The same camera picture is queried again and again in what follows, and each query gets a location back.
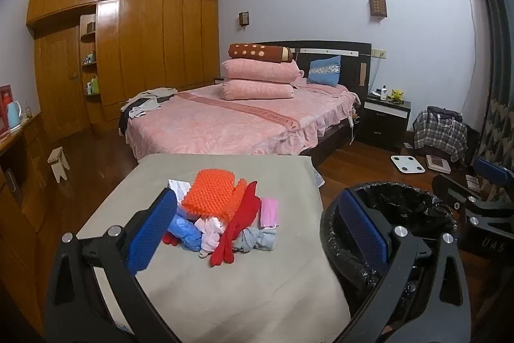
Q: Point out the black trash bin with liner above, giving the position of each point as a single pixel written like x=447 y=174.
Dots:
x=405 y=202

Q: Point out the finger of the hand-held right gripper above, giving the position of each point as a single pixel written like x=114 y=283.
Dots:
x=492 y=171
x=451 y=186

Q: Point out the grey blue cloth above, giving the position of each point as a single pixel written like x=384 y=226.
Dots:
x=257 y=238

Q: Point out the pile of clothes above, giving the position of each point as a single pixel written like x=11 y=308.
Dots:
x=148 y=100

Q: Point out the brown dotted bolster pillow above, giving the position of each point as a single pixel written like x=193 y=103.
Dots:
x=257 y=52

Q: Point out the small wooden stool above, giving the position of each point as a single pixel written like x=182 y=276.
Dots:
x=59 y=162

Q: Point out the pink face mask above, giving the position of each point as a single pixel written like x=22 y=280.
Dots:
x=269 y=212

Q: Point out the bed with pink bedspread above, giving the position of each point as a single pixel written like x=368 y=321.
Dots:
x=241 y=118

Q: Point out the long red rubber glove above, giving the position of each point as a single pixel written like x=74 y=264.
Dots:
x=235 y=230

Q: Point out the white printed cardboard box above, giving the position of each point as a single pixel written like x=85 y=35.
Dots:
x=176 y=188

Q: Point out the wooden wardrobe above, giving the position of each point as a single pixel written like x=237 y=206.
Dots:
x=160 y=37

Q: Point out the lower pink pillow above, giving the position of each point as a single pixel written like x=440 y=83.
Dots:
x=257 y=90

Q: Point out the dark patterned curtain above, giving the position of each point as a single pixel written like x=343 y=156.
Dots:
x=498 y=65

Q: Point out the bottles on wardrobe shelf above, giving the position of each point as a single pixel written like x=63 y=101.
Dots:
x=92 y=84

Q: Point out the upper pink pillow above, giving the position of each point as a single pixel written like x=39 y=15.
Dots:
x=261 y=69

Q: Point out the plaid cloth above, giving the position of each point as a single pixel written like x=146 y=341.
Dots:
x=439 y=134

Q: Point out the white lace cloth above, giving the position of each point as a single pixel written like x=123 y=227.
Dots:
x=317 y=176

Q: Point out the light blue electric kettle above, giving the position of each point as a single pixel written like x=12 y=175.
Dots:
x=13 y=116

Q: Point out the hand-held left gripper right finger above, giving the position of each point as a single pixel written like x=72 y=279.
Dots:
x=361 y=230

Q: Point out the black and white nightstand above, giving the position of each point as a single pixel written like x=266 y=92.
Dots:
x=383 y=122

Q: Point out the blue plastic bag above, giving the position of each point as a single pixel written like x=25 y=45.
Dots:
x=184 y=232

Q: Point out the yellow plush toy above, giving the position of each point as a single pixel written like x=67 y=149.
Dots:
x=396 y=95

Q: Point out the white bathroom scale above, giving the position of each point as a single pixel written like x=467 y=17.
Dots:
x=407 y=164

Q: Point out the wall power outlet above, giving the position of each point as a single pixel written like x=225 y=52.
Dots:
x=379 y=53

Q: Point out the small brown wall lamp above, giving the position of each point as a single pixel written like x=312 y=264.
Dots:
x=244 y=18

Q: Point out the blue pillow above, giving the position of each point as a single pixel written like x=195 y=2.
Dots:
x=325 y=71

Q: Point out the red framed picture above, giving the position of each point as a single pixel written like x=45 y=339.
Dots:
x=5 y=106

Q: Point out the pink pillow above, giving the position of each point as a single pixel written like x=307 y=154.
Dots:
x=261 y=69
x=257 y=90

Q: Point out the white bottle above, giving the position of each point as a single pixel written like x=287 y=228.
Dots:
x=384 y=93

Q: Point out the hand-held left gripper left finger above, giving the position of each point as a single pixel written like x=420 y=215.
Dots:
x=152 y=230

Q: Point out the grey tablecloth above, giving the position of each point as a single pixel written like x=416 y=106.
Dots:
x=241 y=286

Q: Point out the wooden sideboard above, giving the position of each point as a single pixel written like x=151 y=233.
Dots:
x=24 y=198

